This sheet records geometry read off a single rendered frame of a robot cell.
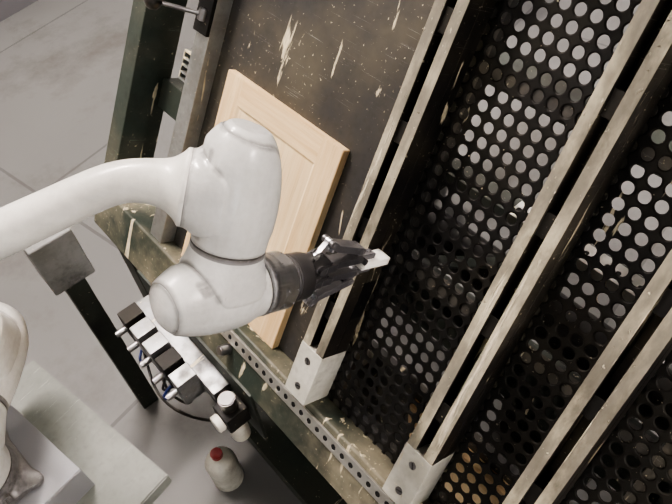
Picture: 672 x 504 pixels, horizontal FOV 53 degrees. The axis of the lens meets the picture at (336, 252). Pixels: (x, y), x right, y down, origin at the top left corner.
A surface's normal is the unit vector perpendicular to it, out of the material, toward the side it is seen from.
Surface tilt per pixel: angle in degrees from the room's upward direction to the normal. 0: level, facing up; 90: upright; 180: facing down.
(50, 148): 0
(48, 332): 0
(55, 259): 90
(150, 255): 59
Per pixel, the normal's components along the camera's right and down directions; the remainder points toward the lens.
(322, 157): -0.68, 0.14
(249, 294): 0.73, 0.36
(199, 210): -0.02, 0.44
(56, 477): -0.07, -0.63
